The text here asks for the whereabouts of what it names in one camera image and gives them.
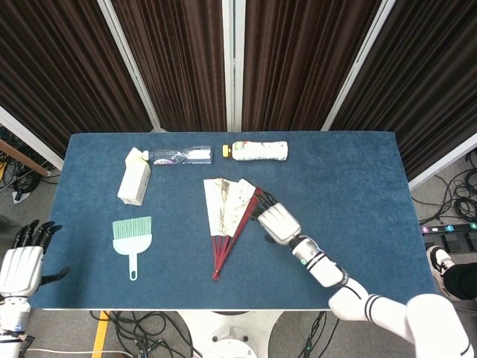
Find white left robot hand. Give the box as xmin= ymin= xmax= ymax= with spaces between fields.
xmin=0 ymin=219 xmax=72 ymax=299

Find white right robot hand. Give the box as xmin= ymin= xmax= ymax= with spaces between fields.
xmin=250 ymin=189 xmax=302 ymax=247

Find red ribbed paper folding fan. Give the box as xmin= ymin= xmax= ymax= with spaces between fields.
xmin=203 ymin=178 xmax=268 ymax=280

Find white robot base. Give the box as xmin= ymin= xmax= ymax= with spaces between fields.
xmin=177 ymin=310 xmax=285 ymax=358

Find green plastic hand brush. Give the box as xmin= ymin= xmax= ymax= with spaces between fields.
xmin=111 ymin=216 xmax=153 ymax=281

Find blue table cloth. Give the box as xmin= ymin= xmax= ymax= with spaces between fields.
xmin=30 ymin=131 xmax=437 ymax=311

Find white bottle with yellow cap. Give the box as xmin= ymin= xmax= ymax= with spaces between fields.
xmin=222 ymin=140 xmax=289 ymax=163

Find yellow floor tape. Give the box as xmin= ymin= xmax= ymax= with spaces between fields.
xmin=90 ymin=310 xmax=111 ymax=358

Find clear plastic water bottle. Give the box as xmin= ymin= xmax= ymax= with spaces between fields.
xmin=142 ymin=146 xmax=214 ymax=166

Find white cardboard box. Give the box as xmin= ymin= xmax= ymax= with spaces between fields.
xmin=117 ymin=146 xmax=153 ymax=207

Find white and black sneaker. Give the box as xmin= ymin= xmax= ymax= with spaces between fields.
xmin=426 ymin=245 xmax=458 ymax=296

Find dark curtain partition panel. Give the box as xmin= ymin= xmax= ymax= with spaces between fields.
xmin=223 ymin=0 xmax=396 ymax=133
xmin=323 ymin=0 xmax=477 ymax=191
xmin=0 ymin=0 xmax=159 ymax=171
xmin=98 ymin=0 xmax=236 ymax=133

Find black foot pedals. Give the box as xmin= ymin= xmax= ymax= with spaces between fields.
xmin=441 ymin=233 xmax=477 ymax=253

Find black trouser leg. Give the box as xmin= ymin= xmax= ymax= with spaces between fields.
xmin=443 ymin=260 xmax=477 ymax=300

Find black floor cable bundle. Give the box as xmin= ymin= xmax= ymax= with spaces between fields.
xmin=87 ymin=310 xmax=197 ymax=358
xmin=409 ymin=154 xmax=477 ymax=227
xmin=0 ymin=125 xmax=51 ymax=204

